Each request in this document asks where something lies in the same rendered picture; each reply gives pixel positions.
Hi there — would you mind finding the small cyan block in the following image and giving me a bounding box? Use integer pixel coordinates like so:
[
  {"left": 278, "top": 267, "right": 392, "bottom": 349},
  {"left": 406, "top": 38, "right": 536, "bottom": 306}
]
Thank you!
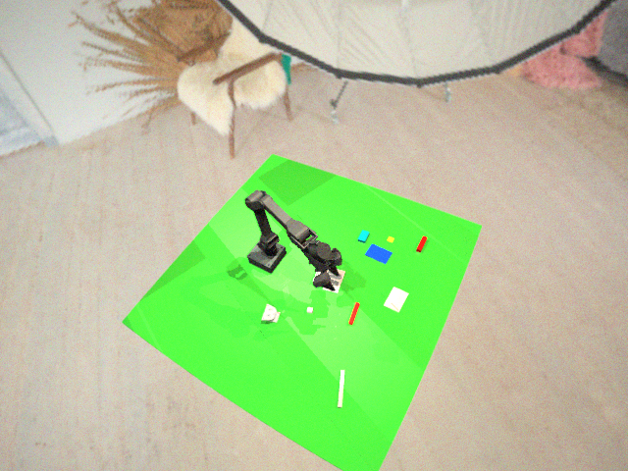
[{"left": 358, "top": 230, "right": 370, "bottom": 243}]

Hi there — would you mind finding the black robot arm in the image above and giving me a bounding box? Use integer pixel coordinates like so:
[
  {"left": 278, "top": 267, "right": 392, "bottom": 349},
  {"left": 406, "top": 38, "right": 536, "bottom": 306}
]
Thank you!
[{"left": 244, "top": 189, "right": 342, "bottom": 270}]

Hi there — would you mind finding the red cylinder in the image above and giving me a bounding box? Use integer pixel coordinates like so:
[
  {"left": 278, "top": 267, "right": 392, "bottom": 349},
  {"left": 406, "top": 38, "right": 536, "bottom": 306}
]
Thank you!
[{"left": 416, "top": 236, "right": 428, "bottom": 253}]

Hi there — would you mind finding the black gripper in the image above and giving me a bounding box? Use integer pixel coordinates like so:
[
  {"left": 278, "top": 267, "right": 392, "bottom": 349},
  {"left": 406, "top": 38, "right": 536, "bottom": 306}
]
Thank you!
[{"left": 308, "top": 258, "right": 340, "bottom": 292}]

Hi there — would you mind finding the blue flat rectangular plate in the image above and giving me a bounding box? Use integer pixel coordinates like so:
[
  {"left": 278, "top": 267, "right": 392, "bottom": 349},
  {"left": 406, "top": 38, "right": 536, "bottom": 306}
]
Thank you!
[{"left": 365, "top": 243, "right": 393, "bottom": 265}]

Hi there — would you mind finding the red rectangular block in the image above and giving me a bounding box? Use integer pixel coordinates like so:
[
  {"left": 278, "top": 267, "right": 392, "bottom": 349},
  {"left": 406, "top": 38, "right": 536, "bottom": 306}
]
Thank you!
[{"left": 348, "top": 302, "right": 359, "bottom": 326}]

